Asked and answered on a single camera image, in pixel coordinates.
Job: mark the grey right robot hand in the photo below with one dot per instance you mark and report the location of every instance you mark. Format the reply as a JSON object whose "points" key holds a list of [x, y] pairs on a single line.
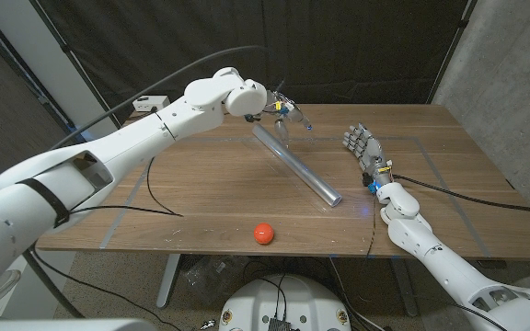
{"points": [[370, 151]]}

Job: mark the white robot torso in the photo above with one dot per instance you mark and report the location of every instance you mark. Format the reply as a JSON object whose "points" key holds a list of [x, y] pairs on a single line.
{"points": [[311, 303]]}

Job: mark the black box on torso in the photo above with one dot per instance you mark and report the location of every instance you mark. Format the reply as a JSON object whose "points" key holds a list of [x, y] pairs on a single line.
{"points": [[279, 325]]}

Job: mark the silver cling film roll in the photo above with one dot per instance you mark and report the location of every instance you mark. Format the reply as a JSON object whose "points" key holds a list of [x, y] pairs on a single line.
{"points": [[297, 165]]}

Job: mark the white power box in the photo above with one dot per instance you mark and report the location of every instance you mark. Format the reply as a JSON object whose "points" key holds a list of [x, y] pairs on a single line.
{"points": [[151, 102]]}

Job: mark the black backdrop curtain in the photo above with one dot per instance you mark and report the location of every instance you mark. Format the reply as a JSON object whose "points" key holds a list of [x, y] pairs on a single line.
{"points": [[361, 46]]}

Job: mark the clear plastic bag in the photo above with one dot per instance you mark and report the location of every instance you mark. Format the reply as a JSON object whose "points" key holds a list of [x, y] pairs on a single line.
{"points": [[210, 276]]}

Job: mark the black backdrop stand pole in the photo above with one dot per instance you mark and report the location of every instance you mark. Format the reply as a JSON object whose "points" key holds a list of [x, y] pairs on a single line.
{"points": [[79, 69], [453, 46]]}

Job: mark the grey table leg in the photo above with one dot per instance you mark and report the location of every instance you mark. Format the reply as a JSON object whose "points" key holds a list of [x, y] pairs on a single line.
{"points": [[168, 280], [403, 287]]}

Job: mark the small black white connector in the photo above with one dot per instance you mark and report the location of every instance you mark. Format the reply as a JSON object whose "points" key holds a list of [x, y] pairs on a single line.
{"points": [[208, 324]]}

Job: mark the white sneaker print sheet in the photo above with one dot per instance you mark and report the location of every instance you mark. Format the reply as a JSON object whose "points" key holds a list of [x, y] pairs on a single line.
{"points": [[3, 285]]}

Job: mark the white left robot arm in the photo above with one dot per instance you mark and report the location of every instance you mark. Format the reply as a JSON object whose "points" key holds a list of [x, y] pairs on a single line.
{"points": [[108, 151]]}

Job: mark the orange ball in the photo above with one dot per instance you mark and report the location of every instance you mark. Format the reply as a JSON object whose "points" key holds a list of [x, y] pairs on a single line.
{"points": [[263, 233]]}

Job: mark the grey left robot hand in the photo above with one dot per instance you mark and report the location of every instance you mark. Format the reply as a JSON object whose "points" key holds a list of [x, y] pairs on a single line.
{"points": [[283, 108]]}

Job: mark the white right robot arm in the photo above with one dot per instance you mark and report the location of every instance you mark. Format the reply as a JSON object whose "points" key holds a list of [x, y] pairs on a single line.
{"points": [[449, 271]]}

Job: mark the white robot shoulder housing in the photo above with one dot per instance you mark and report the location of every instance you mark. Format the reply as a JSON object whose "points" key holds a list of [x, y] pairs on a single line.
{"points": [[62, 326]]}

